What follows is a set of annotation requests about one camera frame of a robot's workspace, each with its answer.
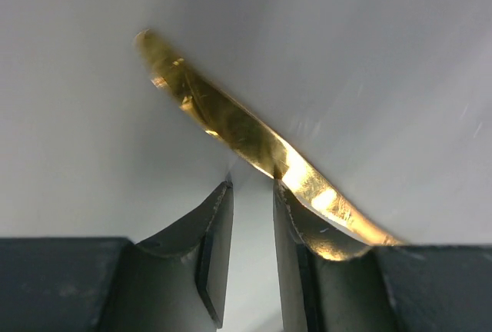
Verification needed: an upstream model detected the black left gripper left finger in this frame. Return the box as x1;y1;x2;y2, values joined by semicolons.
1;181;234;331

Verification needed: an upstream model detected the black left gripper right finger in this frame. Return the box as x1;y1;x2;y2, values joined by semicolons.
274;182;491;331

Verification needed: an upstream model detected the gold metal knife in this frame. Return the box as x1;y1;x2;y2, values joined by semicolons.
134;29;401;245

